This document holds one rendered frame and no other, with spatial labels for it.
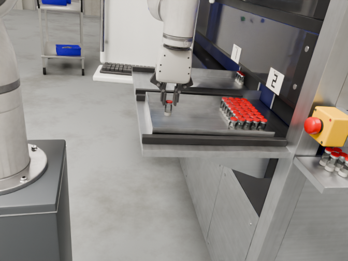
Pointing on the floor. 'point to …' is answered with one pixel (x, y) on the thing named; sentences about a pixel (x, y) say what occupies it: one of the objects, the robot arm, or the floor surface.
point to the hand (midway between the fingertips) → (169, 97)
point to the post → (279, 185)
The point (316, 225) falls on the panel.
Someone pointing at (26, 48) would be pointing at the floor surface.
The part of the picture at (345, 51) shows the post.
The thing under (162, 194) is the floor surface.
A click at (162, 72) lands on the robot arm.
